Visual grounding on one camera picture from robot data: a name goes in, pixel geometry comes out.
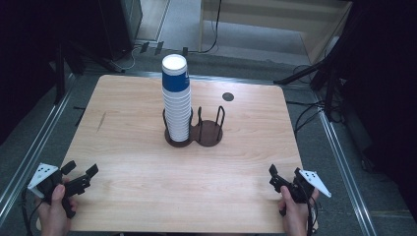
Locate black tripod stand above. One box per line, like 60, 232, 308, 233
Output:
273, 48, 350, 123

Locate black metal stand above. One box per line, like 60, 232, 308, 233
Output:
53, 40, 68, 105

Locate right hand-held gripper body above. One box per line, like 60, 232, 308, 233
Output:
280, 169, 332, 205

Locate dark curtain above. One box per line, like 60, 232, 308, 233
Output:
340, 0, 417, 217
0, 0, 101, 147

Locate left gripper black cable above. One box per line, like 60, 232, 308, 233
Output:
20, 186, 44, 236

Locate dark cabinet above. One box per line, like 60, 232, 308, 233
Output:
97, 0, 145, 63

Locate person's left hand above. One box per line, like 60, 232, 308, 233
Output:
37, 184, 80, 236

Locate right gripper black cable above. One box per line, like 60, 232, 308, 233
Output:
304, 188, 320, 236

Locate person's right hand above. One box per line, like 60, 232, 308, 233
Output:
277, 186, 320, 236

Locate stack of paper cups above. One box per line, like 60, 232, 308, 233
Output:
161, 86, 194, 144

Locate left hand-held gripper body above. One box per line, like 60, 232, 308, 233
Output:
28, 162, 91, 219

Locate dark wire cup holder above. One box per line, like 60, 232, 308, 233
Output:
161, 105, 226, 148

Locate black hanging cable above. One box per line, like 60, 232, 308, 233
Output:
196, 0, 223, 55

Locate black floor cables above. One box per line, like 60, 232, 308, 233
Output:
285, 63, 347, 136

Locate white floor cable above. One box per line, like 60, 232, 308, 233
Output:
120, 44, 143, 72

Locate light wooden shelf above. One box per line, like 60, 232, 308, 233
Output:
199, 0, 354, 66

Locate metal floor rail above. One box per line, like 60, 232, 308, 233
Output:
313, 92, 379, 236
0, 74, 77, 227

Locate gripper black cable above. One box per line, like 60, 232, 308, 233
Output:
20, 186, 44, 236
304, 188, 320, 236

